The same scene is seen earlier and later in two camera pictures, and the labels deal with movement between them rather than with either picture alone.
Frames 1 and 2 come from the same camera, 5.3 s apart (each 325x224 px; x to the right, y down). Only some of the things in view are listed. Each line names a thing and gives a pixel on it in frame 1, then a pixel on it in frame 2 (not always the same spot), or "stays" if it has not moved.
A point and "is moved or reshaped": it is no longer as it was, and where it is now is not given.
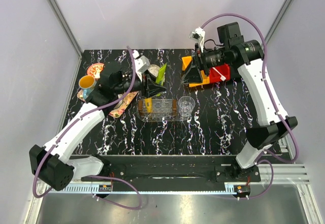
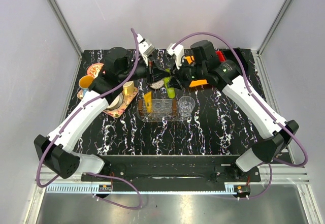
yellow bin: (185, 61) stays
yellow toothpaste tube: (149, 104) stays
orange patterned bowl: (94, 69) stays
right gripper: (193, 75) -> (179, 82)
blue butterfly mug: (87, 83) stays
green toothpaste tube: (160, 77) is moved or reshaped
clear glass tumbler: (186, 105) stays
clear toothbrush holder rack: (161, 107) stays
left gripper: (148, 88) -> (154, 74)
